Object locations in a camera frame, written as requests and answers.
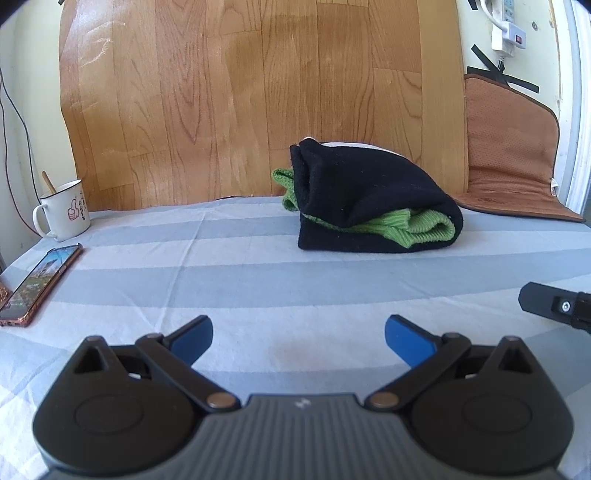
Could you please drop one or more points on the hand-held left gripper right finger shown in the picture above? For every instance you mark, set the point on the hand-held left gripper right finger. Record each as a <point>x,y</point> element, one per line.
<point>406,344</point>

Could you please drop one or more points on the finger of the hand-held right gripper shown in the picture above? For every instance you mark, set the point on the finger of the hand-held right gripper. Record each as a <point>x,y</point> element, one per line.
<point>540,300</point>

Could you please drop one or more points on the brown seat cushion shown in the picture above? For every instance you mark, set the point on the brown seat cushion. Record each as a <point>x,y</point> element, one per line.
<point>508,152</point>

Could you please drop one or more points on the white power strip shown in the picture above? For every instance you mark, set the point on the white power strip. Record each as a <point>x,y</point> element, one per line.
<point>508,9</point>

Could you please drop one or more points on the navy green striped sweater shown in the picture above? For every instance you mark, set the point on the navy green striped sweater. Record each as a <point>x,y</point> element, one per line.
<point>360,189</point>

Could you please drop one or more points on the black tape strip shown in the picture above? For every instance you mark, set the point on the black tape strip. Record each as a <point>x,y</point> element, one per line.
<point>485,59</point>
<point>521,84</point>

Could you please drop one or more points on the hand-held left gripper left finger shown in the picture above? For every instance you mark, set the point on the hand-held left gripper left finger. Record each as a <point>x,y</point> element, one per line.
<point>194,339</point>

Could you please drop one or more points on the white enamel mug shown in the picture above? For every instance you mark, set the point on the white enamel mug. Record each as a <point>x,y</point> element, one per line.
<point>67,214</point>

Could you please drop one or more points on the brown patterned book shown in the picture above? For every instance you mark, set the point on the brown patterned book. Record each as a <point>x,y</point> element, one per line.
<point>3,292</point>

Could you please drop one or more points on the wooden spoon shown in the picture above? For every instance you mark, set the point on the wooden spoon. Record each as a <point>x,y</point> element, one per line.
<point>49,182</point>

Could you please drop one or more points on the wood grain board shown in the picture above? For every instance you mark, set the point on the wood grain board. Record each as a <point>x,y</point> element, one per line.
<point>254,92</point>

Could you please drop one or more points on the smartphone with pink case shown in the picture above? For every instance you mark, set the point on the smartphone with pink case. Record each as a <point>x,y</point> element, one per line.
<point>39,281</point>

